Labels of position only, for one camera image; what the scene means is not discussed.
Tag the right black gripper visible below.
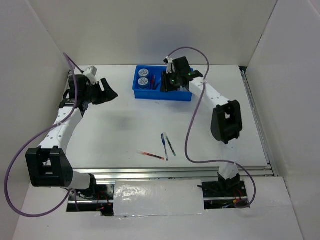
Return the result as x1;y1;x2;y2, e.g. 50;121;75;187
159;69;181;93

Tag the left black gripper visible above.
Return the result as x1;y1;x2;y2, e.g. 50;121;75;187
82;78;118;105

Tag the red ballpoint pen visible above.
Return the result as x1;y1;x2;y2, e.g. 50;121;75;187
150;75;156;90

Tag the teal gel pen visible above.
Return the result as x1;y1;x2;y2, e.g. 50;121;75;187
163;132;177;157

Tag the dark blue pen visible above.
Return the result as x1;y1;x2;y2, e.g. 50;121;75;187
161;133;169;161

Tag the red gel pen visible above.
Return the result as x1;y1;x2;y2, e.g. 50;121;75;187
137;151;165;161

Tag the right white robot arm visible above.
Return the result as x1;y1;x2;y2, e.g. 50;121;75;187
160;56;243;164

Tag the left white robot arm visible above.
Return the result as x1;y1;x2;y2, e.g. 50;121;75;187
25;74;118;200

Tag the blue plastic sorting tray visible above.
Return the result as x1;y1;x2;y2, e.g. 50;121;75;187
132;65;192;102

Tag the white foil panel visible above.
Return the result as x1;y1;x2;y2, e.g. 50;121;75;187
113;180;204;217

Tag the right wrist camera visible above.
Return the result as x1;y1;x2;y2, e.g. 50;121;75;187
163;56;175;74

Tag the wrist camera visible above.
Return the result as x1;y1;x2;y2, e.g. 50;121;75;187
83;66;98;78
163;56;175;74

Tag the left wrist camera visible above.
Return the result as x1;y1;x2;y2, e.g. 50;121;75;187
83;66;98;78

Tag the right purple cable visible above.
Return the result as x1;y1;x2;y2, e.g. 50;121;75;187
184;46;257;209

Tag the aluminium front rail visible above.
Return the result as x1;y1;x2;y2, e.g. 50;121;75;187
72;167;273;180

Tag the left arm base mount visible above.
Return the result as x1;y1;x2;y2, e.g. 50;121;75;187
66;174;115;217

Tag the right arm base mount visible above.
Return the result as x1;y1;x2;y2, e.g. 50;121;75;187
197;176;250;210

